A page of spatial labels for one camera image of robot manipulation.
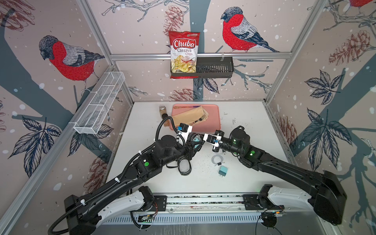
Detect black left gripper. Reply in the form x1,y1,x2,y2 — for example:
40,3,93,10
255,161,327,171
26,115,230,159
161,138,204,168

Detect black cable front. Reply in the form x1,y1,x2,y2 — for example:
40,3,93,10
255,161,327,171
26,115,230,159
177,157,193,176

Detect teal wall charger front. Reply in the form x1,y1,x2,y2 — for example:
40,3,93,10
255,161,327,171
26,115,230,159
218,165,228,177

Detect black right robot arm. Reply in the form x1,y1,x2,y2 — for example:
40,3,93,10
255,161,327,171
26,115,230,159
204,126,347,225

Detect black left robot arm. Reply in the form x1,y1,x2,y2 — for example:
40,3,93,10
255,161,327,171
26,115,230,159
48,116,204,235

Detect pink plastic tray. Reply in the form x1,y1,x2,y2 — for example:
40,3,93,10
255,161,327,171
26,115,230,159
171,103,221,134

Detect tan spice jar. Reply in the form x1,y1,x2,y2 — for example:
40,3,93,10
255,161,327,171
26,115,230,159
159,106,168,119

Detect red cassava chips bag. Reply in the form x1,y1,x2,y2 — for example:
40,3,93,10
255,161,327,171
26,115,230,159
168,31,200,78

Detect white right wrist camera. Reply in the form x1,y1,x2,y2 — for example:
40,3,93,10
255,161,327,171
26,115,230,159
203,134,222,152

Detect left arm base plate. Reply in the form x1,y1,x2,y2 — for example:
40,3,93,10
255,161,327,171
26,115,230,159
136,195,167,213

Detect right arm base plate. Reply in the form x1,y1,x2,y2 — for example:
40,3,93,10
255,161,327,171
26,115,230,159
242,194,285,211

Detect black wall basket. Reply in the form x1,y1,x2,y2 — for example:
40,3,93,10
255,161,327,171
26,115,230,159
170,57,234,79

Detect white wire mesh basket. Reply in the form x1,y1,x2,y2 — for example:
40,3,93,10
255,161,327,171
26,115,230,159
73,71,125,135

